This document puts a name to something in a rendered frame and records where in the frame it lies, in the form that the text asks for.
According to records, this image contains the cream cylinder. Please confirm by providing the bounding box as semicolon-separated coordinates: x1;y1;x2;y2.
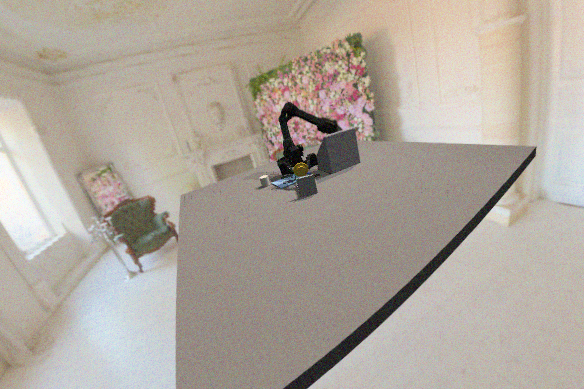
260;175;270;187

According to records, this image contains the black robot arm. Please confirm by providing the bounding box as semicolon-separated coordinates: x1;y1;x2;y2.
277;102;342;167

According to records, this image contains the yellow plate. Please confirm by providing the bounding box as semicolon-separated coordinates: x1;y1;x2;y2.
293;163;308;177

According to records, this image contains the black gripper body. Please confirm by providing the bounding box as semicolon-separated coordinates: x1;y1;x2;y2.
279;153;318;175

